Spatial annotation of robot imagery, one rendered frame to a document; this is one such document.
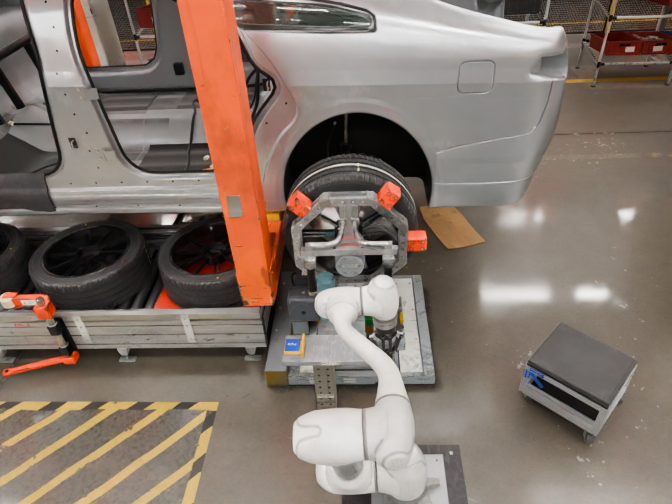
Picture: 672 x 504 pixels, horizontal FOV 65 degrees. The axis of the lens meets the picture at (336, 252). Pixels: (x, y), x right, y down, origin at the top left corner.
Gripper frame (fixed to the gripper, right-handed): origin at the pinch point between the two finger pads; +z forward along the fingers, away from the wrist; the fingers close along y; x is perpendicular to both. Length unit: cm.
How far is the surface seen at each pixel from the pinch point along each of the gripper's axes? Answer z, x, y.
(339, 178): -39, 72, -12
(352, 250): -20.1, 42.8, -9.3
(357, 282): 16, 61, -9
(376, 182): -35, 70, 5
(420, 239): -8, 59, 23
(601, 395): 48, 4, 96
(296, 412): 75, 29, -48
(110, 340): 52, 72, -152
